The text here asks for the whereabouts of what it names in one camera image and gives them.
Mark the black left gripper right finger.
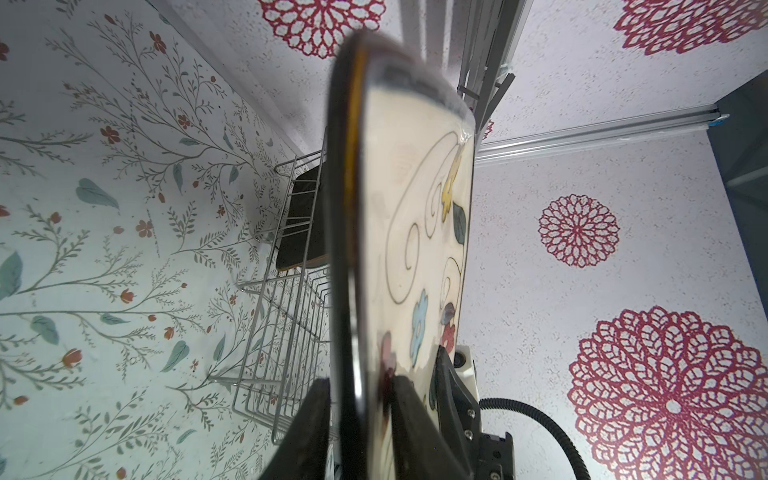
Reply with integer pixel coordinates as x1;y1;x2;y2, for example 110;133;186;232
389;376;471;480

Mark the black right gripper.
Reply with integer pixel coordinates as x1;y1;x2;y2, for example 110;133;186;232
433;346;515;479

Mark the black square plate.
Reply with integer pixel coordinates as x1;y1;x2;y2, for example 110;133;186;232
323;30;476;479
276;165;328;271

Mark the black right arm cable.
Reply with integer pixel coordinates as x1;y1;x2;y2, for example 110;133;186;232
478;397;592;480

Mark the grey wall shelf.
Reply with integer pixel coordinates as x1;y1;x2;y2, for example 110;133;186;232
457;0;533;135

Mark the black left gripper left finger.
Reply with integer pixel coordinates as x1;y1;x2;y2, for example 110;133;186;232
260;378;331;480

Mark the metal wire dish rack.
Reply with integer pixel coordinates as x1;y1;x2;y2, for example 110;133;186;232
211;150;330;445

